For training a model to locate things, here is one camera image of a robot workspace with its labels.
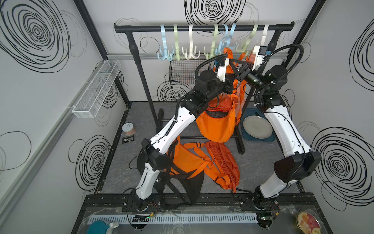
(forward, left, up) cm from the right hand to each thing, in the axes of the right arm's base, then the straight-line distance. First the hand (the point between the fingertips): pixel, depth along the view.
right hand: (229, 61), depth 59 cm
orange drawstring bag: (-5, +1, -35) cm, 35 cm away
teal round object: (-54, +55, -47) cm, 90 cm away
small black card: (-8, +60, -52) cm, 80 cm away
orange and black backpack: (-25, +18, -51) cm, 60 cm away
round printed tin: (-50, -39, -51) cm, 81 cm away
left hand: (-2, -5, -6) cm, 7 cm away
